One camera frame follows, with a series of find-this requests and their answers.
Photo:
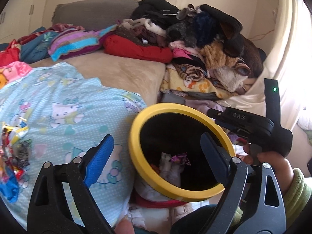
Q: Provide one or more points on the beige plush bed sheet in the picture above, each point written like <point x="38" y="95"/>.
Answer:
<point x="121" y="73"/>

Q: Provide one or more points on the grey cloth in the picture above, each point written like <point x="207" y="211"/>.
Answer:
<point x="185" y="96"/>

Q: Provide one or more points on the dark red patterned blanket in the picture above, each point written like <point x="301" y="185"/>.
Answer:
<point x="63" y="26"/>

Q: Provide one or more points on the yellow rimmed trash can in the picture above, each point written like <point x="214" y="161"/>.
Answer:
<point x="134" y="141"/>

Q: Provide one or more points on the blue snack wrapper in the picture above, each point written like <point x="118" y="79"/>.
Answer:
<point x="8" y="187"/>

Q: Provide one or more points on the person's left hand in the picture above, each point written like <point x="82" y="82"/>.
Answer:
<point x="124" y="228"/>

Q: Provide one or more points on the cream fleece garment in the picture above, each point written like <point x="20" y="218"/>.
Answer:
<point x="229" y="78"/>

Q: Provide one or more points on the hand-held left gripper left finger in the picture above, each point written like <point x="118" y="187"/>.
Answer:
<point x="100" y="160"/>

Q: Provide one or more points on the light blue cat print blanket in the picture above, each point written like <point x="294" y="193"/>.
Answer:
<point x="61" y="131"/>

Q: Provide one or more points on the black jacket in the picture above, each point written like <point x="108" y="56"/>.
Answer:
<point x="156" y="9"/>

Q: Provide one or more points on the person's dark teal trouser leg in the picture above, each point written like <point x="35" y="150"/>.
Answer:
<point x="195" y="219"/>

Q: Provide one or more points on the white fluffy garment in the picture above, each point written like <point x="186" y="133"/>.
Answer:
<point x="156" y="28"/>

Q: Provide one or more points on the purple snack wrapper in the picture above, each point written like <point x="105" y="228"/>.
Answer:
<point x="180" y="158"/>

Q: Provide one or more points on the person's right hand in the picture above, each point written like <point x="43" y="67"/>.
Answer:
<point x="282" y="169"/>

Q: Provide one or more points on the tan shaggy garment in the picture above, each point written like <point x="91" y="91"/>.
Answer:
<point x="214" y="53"/>

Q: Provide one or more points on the person's right forearm green sleeve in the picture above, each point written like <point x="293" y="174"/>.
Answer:
<point x="297" y="192"/>

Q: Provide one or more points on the red folded garment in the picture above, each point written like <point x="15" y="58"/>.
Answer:
<point x="136" y="50"/>

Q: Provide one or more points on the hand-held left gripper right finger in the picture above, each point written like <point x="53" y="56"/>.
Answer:
<point x="214" y="148"/>

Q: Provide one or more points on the brown plush garment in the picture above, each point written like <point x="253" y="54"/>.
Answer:
<point x="251" y="51"/>

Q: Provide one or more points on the dark grey snack wrapper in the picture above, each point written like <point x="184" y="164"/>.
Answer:
<point x="24" y="152"/>

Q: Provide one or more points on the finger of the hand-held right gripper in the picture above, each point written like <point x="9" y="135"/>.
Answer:
<point x="215" y="114"/>

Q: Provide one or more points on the maroon dotted garment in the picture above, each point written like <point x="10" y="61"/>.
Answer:
<point x="131" y="34"/>

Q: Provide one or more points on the lilac fleece garment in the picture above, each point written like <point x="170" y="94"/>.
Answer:
<point x="204" y="107"/>

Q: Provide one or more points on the tiger striped garment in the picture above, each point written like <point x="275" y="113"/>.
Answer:
<point x="192" y="70"/>

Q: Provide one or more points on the red floral blanket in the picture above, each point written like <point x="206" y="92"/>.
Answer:
<point x="8" y="56"/>

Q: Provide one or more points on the pink garment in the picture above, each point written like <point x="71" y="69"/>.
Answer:
<point x="180" y="52"/>

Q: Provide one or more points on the yellow cartoon blanket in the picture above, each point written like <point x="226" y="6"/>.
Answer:
<point x="195" y="85"/>

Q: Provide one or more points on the grey fabric headboard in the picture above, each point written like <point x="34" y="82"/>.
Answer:
<point x="97" y="12"/>

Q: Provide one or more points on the black fuzzy garment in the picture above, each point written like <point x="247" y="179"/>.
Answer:
<point x="219" y="14"/>

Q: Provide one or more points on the purple striped blanket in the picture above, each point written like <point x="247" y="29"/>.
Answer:
<point x="73" y="41"/>

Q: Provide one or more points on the pink cartoon bear blanket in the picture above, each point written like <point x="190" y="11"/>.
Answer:
<point x="14" y="72"/>

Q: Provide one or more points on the dark blue fuzzy garment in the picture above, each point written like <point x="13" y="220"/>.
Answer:
<point x="206" y="26"/>

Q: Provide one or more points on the blue leaf print quilt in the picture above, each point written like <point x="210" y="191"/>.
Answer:
<point x="36" y="46"/>

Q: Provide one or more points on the cream built-in wardrobe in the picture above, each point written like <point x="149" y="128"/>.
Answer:
<point x="19" y="22"/>

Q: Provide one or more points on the grey fuzzy garment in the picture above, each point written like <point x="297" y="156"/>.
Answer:
<point x="178" y="30"/>

